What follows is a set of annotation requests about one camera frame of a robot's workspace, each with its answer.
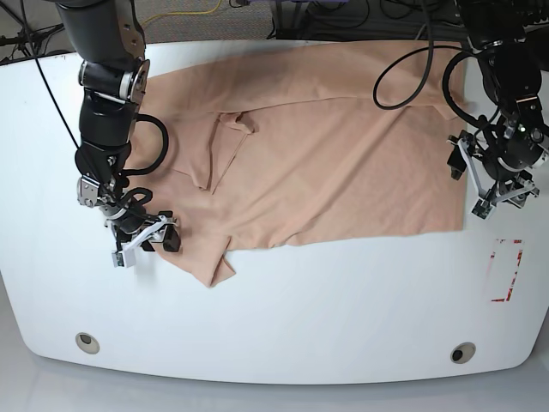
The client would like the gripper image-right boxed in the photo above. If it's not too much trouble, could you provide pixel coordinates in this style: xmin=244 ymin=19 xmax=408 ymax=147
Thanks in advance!
xmin=447 ymin=96 xmax=548 ymax=193

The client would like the table cable grommet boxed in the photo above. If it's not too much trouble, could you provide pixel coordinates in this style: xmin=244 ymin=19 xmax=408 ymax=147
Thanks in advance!
xmin=75 ymin=332 xmax=100 ymax=355
xmin=450 ymin=342 xmax=476 ymax=365

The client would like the left table cable grommet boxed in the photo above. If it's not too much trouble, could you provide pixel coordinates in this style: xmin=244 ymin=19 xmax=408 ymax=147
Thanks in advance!
xmin=75 ymin=332 xmax=100 ymax=355

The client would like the peach t-shirt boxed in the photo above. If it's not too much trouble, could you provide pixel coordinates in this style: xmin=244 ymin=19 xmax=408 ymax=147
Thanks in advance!
xmin=131 ymin=41 xmax=466 ymax=287

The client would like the black tripod stand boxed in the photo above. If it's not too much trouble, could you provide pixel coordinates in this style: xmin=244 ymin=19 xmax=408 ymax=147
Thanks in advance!
xmin=1 ymin=1 xmax=64 ymax=65

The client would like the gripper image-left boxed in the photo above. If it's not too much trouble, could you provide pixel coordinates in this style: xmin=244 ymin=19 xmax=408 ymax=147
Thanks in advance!
xmin=77 ymin=175 xmax=181 ymax=253

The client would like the red tape rectangle marking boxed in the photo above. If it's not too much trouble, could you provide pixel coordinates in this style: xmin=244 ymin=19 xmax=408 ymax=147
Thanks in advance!
xmin=485 ymin=239 xmax=525 ymax=303

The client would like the yellow cable on floor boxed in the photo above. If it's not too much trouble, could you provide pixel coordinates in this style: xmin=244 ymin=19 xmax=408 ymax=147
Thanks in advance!
xmin=141 ymin=0 xmax=224 ymax=27

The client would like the right table cable grommet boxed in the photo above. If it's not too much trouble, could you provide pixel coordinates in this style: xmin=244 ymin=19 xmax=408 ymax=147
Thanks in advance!
xmin=450 ymin=342 xmax=476 ymax=365

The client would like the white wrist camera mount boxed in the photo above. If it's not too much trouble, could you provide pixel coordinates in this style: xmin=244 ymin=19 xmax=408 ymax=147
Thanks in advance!
xmin=448 ymin=130 xmax=540 ymax=220
xmin=105 ymin=211 xmax=178 ymax=268

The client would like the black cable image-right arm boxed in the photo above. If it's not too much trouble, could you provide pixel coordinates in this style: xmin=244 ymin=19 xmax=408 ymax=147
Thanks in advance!
xmin=371 ymin=0 xmax=503 ymax=130

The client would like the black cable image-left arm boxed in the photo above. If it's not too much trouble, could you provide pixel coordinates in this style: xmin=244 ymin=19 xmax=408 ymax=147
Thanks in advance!
xmin=25 ymin=0 xmax=169 ymax=215

